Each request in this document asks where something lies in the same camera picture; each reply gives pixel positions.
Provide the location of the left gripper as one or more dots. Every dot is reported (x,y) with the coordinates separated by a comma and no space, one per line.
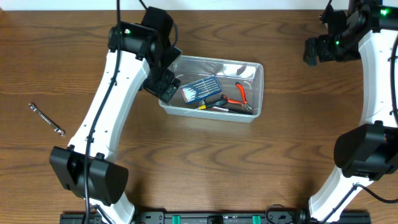
(156,88)

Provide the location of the black yellow screwdriver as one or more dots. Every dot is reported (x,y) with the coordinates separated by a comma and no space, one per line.
(212,104)

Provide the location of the black handled hammer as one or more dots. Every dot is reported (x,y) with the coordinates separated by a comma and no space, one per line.
(231,110)

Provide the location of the silver ring wrench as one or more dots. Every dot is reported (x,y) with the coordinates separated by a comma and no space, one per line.
(54,126)

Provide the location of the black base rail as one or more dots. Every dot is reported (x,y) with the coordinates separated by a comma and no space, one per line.
(274,215)

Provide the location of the blue precision screwdriver set case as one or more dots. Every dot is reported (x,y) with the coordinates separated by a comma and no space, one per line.
(200,89)

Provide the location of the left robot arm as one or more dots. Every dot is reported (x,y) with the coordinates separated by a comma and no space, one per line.
(138,58)

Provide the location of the clear plastic container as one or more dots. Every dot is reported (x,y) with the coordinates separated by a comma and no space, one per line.
(242,85)

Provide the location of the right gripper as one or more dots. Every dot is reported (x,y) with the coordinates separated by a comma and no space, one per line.
(325,53)

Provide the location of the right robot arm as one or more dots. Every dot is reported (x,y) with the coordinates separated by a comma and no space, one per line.
(366,31)

